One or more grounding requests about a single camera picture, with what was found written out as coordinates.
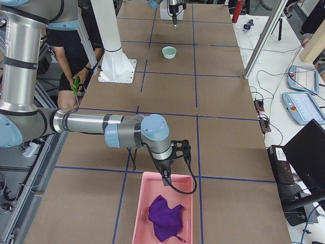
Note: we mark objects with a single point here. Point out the black computer box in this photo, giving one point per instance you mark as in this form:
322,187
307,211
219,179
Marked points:
280,165

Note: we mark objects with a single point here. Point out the teach pendant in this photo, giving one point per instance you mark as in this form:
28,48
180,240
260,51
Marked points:
302,79
302,107

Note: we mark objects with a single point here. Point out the aluminium side frame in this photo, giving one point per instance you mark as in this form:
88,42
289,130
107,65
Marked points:
23,183

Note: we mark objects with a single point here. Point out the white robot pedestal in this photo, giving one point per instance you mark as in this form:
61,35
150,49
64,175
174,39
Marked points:
115,67

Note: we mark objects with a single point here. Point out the aluminium frame post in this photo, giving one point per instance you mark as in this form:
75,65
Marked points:
269,26

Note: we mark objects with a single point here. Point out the green handled screwdriver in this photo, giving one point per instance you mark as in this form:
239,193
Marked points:
75,89

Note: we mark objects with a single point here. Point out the pink plastic tray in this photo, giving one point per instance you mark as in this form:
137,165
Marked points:
151,187

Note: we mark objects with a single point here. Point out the mint green bowl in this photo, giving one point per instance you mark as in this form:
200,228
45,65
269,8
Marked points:
169,52

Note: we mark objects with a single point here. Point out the lower teach pendant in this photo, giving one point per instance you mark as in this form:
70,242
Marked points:
302,107

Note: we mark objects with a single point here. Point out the black monitor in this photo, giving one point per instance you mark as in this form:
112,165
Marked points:
305,152

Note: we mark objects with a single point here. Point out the orange connector module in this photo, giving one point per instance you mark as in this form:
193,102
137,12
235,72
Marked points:
264,124
259,106

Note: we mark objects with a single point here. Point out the seated person in black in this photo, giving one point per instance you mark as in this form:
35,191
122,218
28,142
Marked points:
73,59

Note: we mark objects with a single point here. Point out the upper teach pendant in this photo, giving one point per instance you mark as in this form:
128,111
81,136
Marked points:
302,79

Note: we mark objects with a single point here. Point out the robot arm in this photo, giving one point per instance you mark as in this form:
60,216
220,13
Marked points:
164,9

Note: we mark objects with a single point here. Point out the blue black tool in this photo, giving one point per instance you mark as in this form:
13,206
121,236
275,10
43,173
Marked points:
247,26

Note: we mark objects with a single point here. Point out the wooden beam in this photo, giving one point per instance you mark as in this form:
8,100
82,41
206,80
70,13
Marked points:
313,48

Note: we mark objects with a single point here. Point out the purple microfiber cloth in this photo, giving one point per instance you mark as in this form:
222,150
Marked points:
166,222

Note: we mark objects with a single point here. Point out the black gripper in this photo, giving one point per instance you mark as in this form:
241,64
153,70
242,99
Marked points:
173,9
165,164

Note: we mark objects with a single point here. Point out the red bottle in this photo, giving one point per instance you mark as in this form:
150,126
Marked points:
237,10

